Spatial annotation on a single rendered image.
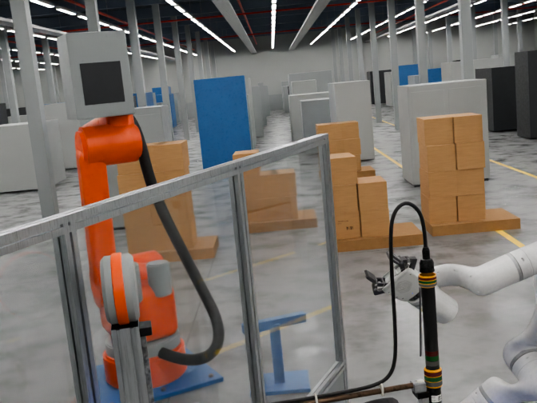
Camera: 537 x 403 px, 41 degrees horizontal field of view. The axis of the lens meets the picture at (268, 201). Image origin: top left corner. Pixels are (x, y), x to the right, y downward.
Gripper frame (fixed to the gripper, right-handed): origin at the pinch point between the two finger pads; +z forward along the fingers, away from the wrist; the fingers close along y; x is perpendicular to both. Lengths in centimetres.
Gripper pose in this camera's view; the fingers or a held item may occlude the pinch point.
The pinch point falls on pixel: (379, 265)
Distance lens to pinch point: 202.5
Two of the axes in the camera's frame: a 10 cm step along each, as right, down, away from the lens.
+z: -7.3, -4.8, -4.8
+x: -1.5, -5.8, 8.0
